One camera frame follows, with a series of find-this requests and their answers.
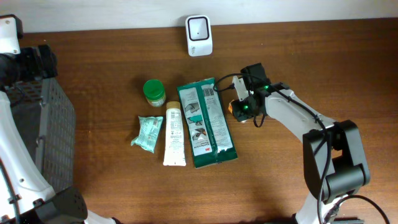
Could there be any green 3M wipes package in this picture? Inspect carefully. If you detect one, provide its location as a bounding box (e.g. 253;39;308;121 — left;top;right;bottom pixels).
177;78;238;169

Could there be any green lid glass jar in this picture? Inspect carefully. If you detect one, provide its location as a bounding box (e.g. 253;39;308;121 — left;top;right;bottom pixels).
143;80;166;107

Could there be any white tube with tan cap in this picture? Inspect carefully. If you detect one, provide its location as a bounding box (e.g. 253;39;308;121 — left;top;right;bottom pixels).
163;101;186;166

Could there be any pale green tissue packet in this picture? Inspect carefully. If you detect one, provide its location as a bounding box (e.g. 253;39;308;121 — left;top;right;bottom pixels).
131;116;164;153

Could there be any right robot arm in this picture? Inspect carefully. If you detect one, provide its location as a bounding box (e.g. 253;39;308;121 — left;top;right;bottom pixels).
229;63;370;223

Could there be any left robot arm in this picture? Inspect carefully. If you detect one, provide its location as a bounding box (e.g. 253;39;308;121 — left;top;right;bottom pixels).
1;14;118;224

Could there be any white barcode scanner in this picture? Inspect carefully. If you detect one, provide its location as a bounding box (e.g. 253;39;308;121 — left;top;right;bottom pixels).
185;15;213;57

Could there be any grey plastic mesh basket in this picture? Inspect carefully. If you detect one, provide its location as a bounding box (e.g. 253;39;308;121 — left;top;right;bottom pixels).
6;78;76;193

